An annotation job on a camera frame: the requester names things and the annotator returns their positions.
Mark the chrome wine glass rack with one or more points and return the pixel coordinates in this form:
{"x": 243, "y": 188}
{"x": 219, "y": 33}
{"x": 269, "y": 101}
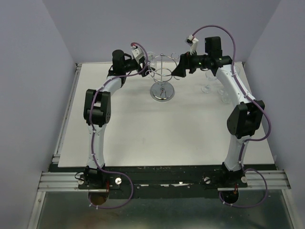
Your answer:
{"x": 162, "y": 90}

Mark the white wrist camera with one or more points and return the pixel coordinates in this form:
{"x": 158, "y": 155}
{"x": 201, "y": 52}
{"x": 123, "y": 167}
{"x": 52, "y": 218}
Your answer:
{"x": 137, "y": 52}
{"x": 192, "y": 42}

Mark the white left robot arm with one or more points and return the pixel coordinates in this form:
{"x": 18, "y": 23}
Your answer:
{"x": 97, "y": 105}

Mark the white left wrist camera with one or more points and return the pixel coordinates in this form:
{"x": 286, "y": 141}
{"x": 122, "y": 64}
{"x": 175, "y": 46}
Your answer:
{"x": 137, "y": 52}

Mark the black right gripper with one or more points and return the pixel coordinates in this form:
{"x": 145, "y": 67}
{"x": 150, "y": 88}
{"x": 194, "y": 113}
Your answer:
{"x": 185, "y": 60}

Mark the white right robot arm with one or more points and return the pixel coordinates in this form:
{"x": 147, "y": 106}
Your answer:
{"x": 247, "y": 113}

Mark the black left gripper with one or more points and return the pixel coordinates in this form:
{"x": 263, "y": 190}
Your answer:
{"x": 142, "y": 60}

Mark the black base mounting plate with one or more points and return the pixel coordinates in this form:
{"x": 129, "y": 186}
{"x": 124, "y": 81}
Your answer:
{"x": 159, "y": 182}

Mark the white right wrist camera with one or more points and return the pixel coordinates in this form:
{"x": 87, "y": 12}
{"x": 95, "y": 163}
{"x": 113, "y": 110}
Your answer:
{"x": 192, "y": 42}

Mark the etched front wine glass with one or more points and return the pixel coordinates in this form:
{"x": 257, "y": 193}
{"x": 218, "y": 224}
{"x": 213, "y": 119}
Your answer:
{"x": 237, "y": 69}

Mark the aluminium extrusion rail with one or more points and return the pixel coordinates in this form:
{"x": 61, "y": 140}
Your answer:
{"x": 66, "y": 182}

